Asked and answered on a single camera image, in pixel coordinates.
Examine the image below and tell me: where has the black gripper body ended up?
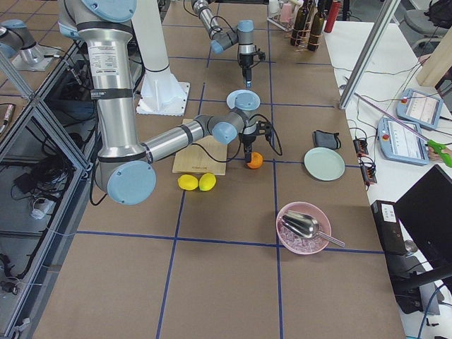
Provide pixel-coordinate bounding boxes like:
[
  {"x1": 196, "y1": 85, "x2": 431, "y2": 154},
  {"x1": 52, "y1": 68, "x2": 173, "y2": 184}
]
[
  {"x1": 238, "y1": 52, "x2": 266, "y2": 80},
  {"x1": 239, "y1": 121, "x2": 272, "y2": 154}
]

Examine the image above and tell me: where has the orange fruit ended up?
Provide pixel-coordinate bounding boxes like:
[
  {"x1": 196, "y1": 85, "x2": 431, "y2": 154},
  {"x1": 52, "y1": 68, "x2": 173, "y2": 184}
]
[{"x1": 246, "y1": 152, "x2": 263, "y2": 170}]

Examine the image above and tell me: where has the light blue plate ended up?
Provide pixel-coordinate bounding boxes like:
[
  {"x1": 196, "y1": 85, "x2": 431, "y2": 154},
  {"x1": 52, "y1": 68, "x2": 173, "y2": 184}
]
[{"x1": 226, "y1": 90, "x2": 261, "y2": 111}]

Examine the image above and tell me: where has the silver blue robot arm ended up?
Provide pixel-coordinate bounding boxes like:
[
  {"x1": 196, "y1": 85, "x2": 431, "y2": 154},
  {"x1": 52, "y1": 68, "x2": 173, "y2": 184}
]
[
  {"x1": 191, "y1": 0, "x2": 266, "y2": 89},
  {"x1": 59, "y1": 1, "x2": 260, "y2": 205}
]

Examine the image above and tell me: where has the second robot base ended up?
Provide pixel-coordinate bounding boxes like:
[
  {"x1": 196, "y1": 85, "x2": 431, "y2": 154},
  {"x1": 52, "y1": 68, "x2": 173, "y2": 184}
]
[{"x1": 1, "y1": 19, "x2": 58, "y2": 71}]

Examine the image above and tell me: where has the mint green plate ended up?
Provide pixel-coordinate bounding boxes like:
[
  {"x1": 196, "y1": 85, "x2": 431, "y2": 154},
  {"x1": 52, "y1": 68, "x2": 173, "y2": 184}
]
[{"x1": 304, "y1": 147, "x2": 345, "y2": 181}]

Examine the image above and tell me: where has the wooden cutting board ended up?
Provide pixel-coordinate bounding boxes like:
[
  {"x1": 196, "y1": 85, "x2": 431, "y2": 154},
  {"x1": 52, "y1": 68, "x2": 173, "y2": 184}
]
[{"x1": 172, "y1": 136, "x2": 227, "y2": 176}]

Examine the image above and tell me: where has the right yellow lemon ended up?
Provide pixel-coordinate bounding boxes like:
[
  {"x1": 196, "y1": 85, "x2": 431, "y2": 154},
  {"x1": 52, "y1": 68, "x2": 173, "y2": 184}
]
[{"x1": 198, "y1": 173, "x2": 217, "y2": 191}]

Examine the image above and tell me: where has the yellow lemon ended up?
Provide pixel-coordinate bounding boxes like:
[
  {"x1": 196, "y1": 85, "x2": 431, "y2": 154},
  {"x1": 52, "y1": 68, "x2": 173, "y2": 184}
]
[
  {"x1": 177, "y1": 174, "x2": 198, "y2": 191},
  {"x1": 198, "y1": 173, "x2": 217, "y2": 191}
]

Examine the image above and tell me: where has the dark grey folded cloth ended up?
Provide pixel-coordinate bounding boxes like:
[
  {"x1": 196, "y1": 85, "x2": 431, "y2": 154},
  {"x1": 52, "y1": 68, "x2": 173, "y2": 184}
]
[{"x1": 312, "y1": 130, "x2": 341, "y2": 150}]

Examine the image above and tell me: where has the dark wine bottle left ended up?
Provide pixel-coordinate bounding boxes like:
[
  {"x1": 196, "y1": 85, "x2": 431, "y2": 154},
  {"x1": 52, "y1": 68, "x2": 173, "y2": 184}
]
[{"x1": 290, "y1": 1, "x2": 309, "y2": 46}]

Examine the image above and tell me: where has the dark wine bottle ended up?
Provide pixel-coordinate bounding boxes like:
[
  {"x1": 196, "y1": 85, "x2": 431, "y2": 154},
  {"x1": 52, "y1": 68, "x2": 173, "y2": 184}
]
[
  {"x1": 290, "y1": 1, "x2": 309, "y2": 46},
  {"x1": 307, "y1": 0, "x2": 326, "y2": 52}
]

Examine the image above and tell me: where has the pink cup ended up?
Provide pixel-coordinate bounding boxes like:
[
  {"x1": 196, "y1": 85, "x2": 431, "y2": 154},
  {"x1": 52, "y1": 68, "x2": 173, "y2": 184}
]
[{"x1": 280, "y1": 3, "x2": 292, "y2": 23}]

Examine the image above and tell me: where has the left yellow lemon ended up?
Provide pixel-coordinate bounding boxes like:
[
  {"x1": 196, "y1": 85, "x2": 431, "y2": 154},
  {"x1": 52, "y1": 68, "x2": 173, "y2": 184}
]
[{"x1": 177, "y1": 174, "x2": 198, "y2": 191}]

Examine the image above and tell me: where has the dark wine bottle right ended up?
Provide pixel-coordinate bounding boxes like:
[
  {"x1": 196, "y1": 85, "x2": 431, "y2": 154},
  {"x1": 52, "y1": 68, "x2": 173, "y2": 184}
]
[{"x1": 307, "y1": 0, "x2": 326, "y2": 52}]

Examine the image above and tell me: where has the steel scoop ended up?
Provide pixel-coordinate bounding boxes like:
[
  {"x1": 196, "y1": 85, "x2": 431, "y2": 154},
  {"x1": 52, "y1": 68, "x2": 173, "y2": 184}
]
[{"x1": 282, "y1": 210, "x2": 345, "y2": 248}]

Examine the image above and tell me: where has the pink bowl with ice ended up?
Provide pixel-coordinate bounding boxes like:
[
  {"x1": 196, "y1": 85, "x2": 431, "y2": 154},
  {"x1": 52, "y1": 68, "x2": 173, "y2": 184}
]
[{"x1": 276, "y1": 201, "x2": 331, "y2": 255}]

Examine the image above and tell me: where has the black orange usb hub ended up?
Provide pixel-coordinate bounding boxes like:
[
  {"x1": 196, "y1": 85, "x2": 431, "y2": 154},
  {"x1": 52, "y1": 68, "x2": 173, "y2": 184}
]
[{"x1": 353, "y1": 138, "x2": 377, "y2": 189}]

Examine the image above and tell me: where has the near teach pendant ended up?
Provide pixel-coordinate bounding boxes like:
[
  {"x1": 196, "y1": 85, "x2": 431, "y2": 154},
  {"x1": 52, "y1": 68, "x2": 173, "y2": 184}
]
[{"x1": 377, "y1": 117, "x2": 429, "y2": 165}]

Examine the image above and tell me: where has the teach pendant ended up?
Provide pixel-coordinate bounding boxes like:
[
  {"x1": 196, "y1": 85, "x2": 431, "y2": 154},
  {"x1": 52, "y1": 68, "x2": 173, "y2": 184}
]
[
  {"x1": 396, "y1": 88, "x2": 444, "y2": 130},
  {"x1": 377, "y1": 117, "x2": 429, "y2": 165}
]

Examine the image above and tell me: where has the far teach pendant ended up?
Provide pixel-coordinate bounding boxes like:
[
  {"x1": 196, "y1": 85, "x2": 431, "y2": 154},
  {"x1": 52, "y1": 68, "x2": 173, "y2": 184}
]
[{"x1": 396, "y1": 88, "x2": 444, "y2": 130}]

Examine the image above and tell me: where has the green grabber tool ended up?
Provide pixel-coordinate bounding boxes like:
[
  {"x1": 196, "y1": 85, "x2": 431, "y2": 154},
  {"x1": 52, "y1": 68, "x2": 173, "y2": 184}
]
[{"x1": 354, "y1": 93, "x2": 451, "y2": 167}]

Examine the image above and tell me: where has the black monitor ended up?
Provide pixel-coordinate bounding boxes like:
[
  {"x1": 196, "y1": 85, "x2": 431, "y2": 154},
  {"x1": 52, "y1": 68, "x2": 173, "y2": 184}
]
[{"x1": 395, "y1": 165, "x2": 451, "y2": 268}]

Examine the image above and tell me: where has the wooden beam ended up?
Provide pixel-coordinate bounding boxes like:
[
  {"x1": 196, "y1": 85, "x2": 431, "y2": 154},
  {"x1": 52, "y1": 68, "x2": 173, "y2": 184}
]
[{"x1": 416, "y1": 29, "x2": 452, "y2": 87}]

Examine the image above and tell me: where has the black computer box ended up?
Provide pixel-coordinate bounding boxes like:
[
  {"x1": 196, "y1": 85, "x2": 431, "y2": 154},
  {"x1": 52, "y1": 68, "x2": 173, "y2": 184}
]
[{"x1": 371, "y1": 200, "x2": 434, "y2": 314}]

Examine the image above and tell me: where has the white wire dish rack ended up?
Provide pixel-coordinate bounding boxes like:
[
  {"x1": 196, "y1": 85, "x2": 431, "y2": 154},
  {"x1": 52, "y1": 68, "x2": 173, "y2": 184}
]
[{"x1": 266, "y1": 4, "x2": 292, "y2": 32}]

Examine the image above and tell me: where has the copper wire bottle rack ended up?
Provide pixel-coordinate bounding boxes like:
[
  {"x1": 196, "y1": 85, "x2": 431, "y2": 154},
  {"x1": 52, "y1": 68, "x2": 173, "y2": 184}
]
[{"x1": 296, "y1": 12, "x2": 311, "y2": 48}]

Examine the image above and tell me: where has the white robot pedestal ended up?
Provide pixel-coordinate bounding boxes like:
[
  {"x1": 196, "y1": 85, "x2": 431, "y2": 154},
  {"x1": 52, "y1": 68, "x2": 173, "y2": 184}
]
[{"x1": 132, "y1": 0, "x2": 190, "y2": 116}]

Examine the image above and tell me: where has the aluminium frame post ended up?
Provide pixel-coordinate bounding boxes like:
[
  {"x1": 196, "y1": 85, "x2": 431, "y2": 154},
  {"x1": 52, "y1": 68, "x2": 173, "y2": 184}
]
[{"x1": 338, "y1": 0, "x2": 400, "y2": 109}]

